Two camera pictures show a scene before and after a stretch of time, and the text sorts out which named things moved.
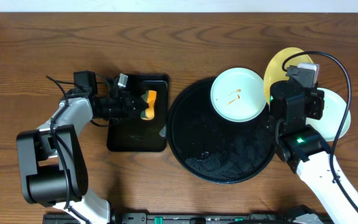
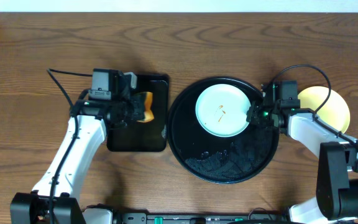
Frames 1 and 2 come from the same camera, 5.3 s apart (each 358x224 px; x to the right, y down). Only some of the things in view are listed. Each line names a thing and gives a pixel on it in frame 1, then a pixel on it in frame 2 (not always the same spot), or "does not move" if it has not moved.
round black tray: x=214 y=150 does not move
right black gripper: x=316 y=101 → x=252 y=114
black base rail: x=200 y=218 does not move
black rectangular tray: x=138 y=135 does not move
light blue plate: x=238 y=94 → x=221 y=110
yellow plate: x=274 y=71 → x=335 y=112
